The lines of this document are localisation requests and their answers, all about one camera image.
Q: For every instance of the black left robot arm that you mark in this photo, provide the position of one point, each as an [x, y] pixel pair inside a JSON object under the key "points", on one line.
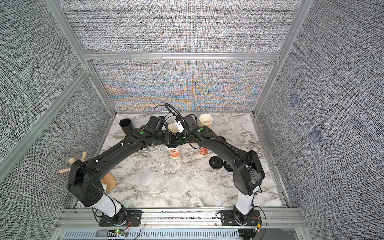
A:
{"points": [[85, 177]]}

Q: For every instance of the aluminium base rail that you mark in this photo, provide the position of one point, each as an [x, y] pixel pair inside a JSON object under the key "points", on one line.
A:
{"points": [[273, 223]]}

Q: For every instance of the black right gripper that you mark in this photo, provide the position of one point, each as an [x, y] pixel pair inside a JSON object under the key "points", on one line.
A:
{"points": [[193, 142]]}

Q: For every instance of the black cylindrical cup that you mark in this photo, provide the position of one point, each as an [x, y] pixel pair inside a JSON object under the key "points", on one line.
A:
{"points": [[126, 125]]}

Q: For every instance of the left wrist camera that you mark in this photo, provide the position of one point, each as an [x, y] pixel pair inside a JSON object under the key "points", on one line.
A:
{"points": [[156, 123]]}

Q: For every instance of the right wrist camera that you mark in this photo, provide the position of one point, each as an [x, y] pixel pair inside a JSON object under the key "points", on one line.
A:
{"points": [[185, 122]]}

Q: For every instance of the black plastic cup lid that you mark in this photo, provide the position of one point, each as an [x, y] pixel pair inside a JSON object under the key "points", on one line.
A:
{"points": [[172, 146], [227, 167], [222, 138], [216, 162]]}

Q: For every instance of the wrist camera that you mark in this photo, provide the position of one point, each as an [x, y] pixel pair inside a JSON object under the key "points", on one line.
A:
{"points": [[185, 122], [156, 123]]}

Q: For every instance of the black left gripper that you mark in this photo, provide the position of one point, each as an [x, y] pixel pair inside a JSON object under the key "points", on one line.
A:
{"points": [[172, 142]]}

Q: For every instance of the red milk tea paper cup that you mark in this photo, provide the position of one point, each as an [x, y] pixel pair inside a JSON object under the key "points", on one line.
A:
{"points": [[203, 151]]}

